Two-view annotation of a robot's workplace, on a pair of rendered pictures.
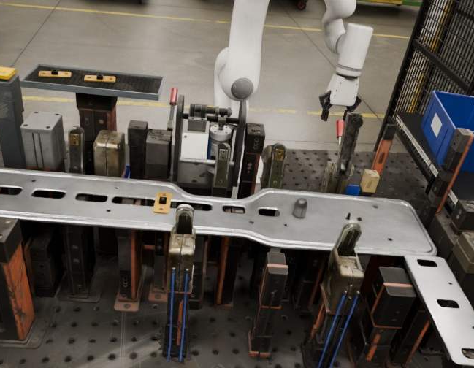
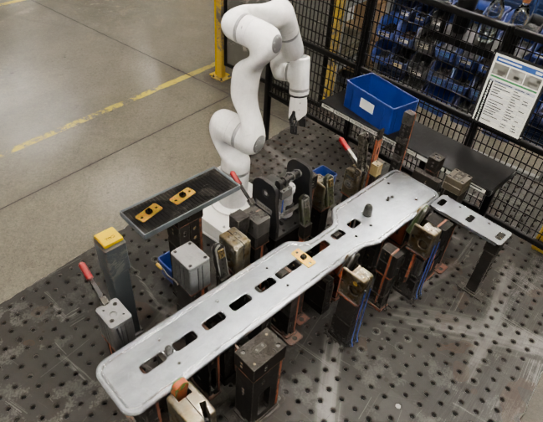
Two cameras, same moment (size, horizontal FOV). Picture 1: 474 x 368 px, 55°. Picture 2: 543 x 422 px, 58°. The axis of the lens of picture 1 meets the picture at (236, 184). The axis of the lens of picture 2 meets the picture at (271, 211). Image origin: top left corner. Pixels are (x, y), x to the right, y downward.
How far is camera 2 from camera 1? 1.12 m
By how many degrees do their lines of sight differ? 33
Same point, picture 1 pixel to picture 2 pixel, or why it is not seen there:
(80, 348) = (305, 380)
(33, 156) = (197, 285)
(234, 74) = (253, 136)
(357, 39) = (304, 68)
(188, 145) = not seen: hidden behind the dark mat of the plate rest
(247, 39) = (253, 106)
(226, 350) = (367, 318)
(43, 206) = (253, 311)
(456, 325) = (483, 227)
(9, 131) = (124, 280)
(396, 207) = (396, 177)
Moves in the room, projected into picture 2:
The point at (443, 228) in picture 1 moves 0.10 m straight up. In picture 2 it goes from (425, 176) to (432, 156)
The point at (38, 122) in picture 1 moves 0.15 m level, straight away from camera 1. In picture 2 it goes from (192, 258) to (149, 240)
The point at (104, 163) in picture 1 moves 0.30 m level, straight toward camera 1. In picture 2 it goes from (243, 256) to (325, 300)
